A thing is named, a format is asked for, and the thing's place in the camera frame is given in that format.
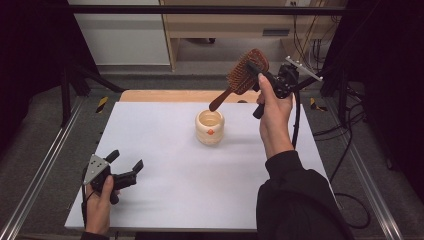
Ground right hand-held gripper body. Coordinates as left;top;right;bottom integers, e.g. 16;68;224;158
252;55;324;120

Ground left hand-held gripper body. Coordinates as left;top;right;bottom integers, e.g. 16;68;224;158
81;153;138;205

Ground wooden paddle hairbrush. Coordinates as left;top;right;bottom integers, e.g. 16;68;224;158
208;48;270;113

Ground cream ringed cup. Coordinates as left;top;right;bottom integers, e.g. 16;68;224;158
194;109;226;147

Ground person's right hand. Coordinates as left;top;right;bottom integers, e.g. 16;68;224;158
255;73;296;160

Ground person's left hand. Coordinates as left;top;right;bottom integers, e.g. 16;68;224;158
84;175;121;236

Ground yellow black tape marker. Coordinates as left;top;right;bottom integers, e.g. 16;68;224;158
309;97;330;113
95;96;110;114

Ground light wooden desk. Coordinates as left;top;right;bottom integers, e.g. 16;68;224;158
159;0;348;73

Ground black metal stand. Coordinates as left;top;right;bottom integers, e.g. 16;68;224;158
59;62;127;128
295;62;352;128

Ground light wooden table board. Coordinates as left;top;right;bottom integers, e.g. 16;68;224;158
119;89;262;104

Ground black horizontal bar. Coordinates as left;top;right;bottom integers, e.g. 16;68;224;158
66;4;352;16

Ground white cabinet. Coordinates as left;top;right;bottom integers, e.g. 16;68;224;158
67;0;171;66

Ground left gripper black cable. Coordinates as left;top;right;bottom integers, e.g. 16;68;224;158
80;165;89;228

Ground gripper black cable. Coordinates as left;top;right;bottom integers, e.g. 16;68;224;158
290;89;302;150
80;165;89;228

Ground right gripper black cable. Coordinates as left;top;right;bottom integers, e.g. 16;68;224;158
290;89;302;150

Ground hanging black cables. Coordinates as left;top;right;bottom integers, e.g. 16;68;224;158
291;1;336;69

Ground grey drawer handle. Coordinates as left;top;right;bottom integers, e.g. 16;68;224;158
262;28;291;37

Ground metal floor rail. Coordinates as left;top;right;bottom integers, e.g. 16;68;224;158
333;131;405;240
0;95;85;240

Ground black floor cables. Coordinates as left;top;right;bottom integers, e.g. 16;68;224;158
312;83;372;231

